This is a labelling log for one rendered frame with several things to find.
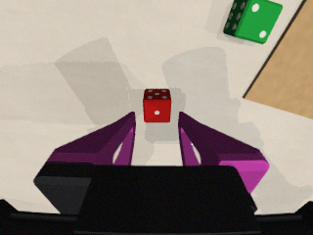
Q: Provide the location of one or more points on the green die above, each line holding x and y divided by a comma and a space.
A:
252, 20

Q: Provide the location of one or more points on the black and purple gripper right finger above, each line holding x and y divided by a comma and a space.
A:
217, 148

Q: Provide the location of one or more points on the tan flat mat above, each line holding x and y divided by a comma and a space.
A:
285, 81

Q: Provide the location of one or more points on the red die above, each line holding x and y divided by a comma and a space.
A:
157, 105

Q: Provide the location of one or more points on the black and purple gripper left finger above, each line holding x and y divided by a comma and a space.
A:
98, 147

